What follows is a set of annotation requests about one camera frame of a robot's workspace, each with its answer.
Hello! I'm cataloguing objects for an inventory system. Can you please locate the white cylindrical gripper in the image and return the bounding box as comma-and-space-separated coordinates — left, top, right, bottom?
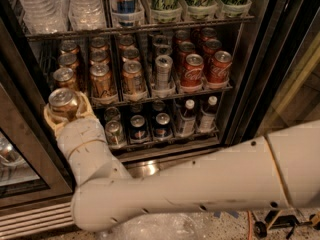
43, 92, 131, 186

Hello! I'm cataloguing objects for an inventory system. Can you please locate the orange can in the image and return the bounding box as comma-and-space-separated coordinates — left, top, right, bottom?
49, 88, 79, 121

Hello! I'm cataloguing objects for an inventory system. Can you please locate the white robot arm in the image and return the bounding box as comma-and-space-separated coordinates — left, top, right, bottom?
44, 88, 320, 232

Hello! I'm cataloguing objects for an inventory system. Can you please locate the orange can left column middle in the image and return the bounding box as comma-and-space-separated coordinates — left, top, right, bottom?
53, 67, 79, 91

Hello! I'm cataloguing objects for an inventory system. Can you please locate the left glass fridge door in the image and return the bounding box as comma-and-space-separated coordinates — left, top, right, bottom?
0, 84, 72, 209

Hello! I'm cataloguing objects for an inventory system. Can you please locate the blue cola can front left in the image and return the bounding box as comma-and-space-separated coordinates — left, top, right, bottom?
130, 115, 148, 141

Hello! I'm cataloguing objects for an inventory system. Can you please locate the blue cola can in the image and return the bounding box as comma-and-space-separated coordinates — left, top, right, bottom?
130, 115, 148, 141
154, 113, 172, 138

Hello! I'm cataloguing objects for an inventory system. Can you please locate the orange can left column back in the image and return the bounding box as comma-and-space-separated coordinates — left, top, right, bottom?
60, 40, 79, 54

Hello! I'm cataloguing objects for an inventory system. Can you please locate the blue cola can front right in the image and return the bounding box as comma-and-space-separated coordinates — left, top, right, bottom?
154, 113, 172, 138

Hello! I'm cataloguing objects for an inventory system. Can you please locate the slim silver can front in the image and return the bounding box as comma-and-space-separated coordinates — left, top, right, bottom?
155, 55, 173, 90

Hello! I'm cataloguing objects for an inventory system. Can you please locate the slim silver can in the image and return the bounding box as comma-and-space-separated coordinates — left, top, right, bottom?
155, 55, 173, 90
155, 44, 172, 57

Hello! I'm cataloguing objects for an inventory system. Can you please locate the slim silver can middle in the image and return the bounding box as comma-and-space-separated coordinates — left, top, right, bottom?
155, 44, 172, 57

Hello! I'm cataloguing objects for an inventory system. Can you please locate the red cola can front left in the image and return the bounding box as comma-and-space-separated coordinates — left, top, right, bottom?
180, 53, 204, 87

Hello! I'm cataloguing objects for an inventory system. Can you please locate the red cola can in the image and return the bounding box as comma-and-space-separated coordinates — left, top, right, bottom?
207, 51, 232, 84
176, 41, 195, 74
180, 53, 204, 87
172, 29, 190, 46
203, 39, 222, 70
197, 27, 217, 47

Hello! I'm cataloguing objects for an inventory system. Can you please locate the red cola can middle left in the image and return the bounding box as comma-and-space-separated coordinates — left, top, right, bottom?
176, 41, 195, 74

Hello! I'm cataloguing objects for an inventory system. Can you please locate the red cola can rear left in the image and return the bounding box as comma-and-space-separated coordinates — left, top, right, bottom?
172, 29, 190, 46

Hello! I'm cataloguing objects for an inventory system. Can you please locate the red cola can front right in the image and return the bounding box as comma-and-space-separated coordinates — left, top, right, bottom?
207, 51, 232, 84

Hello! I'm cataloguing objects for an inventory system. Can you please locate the red cola can middle right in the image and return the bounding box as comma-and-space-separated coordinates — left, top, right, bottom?
203, 39, 222, 70

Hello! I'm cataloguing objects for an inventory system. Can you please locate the red cola can rear right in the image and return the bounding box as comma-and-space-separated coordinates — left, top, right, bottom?
197, 27, 217, 47

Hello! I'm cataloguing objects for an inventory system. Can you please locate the clear water bottle right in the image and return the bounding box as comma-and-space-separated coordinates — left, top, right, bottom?
69, 0, 106, 31

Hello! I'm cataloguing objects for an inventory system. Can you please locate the clear water bottle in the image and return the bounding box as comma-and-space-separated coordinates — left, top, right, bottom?
69, 0, 106, 31
19, 0, 68, 34

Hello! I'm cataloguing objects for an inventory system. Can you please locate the clear water bottle left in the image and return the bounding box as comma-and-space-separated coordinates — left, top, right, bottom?
19, 0, 68, 34

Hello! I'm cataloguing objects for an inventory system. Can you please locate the white cap bottle left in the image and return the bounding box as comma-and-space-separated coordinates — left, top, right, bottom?
176, 99, 196, 137

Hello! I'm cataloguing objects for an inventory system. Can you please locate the white cap bottle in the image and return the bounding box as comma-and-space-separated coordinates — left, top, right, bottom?
198, 96, 218, 133
176, 99, 196, 137

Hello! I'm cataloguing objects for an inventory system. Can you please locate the white cap bottle right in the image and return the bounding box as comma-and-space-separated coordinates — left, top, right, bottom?
198, 96, 218, 133

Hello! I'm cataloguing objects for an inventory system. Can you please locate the clear plastic bag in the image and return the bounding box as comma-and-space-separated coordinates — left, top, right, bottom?
96, 214, 201, 240

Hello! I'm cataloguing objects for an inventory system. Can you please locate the blue tape cross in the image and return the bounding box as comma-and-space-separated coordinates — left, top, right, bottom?
213, 210, 240, 220

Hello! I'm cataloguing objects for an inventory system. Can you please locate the middle wire shelf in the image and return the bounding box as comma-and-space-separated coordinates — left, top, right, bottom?
90, 83, 232, 109

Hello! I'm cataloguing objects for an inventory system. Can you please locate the wire shelf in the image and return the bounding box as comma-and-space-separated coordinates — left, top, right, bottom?
25, 15, 255, 41
90, 83, 232, 109

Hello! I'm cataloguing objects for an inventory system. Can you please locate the top wire shelf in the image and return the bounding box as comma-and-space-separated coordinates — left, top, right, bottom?
25, 15, 255, 41

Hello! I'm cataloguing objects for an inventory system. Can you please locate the orange cable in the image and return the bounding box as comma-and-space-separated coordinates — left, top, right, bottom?
247, 210, 254, 240

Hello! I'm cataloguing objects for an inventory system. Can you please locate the yellow black cart frame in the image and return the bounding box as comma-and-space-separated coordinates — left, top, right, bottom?
253, 210, 320, 240

